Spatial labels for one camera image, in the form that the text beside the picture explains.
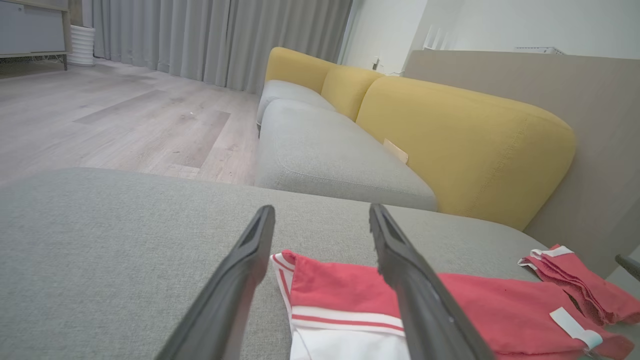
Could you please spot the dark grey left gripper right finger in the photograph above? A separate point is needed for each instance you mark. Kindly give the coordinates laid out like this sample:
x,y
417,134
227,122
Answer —
x,y
415,290

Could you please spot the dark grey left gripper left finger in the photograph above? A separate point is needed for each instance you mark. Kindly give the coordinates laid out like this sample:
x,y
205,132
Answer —
x,y
235,290

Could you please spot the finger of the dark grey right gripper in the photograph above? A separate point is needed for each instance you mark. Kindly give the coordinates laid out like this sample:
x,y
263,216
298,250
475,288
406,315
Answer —
x,y
630,265

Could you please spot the red shorts with white stripe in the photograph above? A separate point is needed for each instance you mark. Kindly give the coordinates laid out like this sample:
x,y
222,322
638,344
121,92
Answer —
x,y
590,290

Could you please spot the red basketball jersey number 23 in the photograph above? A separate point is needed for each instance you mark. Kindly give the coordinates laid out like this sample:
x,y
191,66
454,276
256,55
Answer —
x,y
340,285

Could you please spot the beige paper tag on sofa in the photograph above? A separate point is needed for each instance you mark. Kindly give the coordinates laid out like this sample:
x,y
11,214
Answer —
x,y
396,151

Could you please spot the beige partition panel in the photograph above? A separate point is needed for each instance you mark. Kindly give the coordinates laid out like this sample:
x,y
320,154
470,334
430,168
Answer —
x,y
600,100

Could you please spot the short grey sofa seat cushion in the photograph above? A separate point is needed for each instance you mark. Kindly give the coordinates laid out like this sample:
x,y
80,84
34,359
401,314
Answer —
x,y
290,92

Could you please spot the narrow yellow sofa backrest cushion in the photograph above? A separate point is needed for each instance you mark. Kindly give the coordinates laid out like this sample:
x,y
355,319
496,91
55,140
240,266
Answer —
x,y
350,90

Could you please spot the yellow sofa end cushion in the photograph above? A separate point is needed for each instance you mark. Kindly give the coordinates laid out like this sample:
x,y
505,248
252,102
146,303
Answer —
x,y
295,67

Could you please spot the white flat device on partition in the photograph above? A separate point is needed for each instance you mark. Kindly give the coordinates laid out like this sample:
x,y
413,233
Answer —
x,y
537,50

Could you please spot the grey pleated curtain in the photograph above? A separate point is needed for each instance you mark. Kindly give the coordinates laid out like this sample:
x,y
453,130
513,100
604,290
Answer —
x,y
200,40

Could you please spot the white slatted object behind partition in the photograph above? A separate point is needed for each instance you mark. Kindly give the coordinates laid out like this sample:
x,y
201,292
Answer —
x,y
435,37

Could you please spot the white ribbed bin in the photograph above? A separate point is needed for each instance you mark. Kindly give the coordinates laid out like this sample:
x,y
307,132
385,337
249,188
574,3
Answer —
x,y
81,46

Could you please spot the grey wooden cabinet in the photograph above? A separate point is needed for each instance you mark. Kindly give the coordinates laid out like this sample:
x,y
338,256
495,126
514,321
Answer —
x,y
30,30

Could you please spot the small dark wall socket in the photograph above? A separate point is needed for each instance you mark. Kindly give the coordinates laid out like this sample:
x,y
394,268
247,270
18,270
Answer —
x,y
375,63

